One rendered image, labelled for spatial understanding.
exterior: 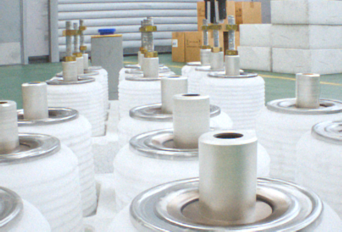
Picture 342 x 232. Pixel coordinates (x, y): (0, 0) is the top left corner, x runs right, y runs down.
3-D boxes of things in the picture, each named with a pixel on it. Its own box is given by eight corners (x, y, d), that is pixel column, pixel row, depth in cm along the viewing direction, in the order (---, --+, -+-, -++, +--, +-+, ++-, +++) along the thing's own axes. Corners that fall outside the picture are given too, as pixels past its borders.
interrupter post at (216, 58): (226, 71, 85) (226, 52, 85) (215, 72, 84) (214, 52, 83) (218, 70, 87) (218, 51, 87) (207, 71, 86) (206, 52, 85)
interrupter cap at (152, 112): (129, 127, 38) (128, 118, 38) (129, 111, 46) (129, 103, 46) (228, 123, 39) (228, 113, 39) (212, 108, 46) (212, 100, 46)
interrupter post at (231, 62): (242, 77, 75) (242, 55, 74) (237, 79, 72) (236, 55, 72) (228, 77, 76) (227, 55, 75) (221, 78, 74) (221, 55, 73)
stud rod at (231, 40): (236, 66, 74) (234, 15, 73) (234, 66, 73) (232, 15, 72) (230, 66, 74) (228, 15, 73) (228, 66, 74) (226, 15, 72)
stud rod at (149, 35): (151, 69, 72) (150, 16, 71) (146, 69, 73) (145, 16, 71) (156, 68, 73) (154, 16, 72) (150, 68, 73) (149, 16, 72)
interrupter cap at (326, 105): (280, 120, 39) (280, 112, 39) (257, 106, 47) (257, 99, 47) (362, 116, 40) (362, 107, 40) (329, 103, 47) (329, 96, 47)
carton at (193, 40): (224, 63, 473) (223, 31, 469) (203, 64, 462) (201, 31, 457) (206, 61, 499) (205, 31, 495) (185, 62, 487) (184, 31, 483)
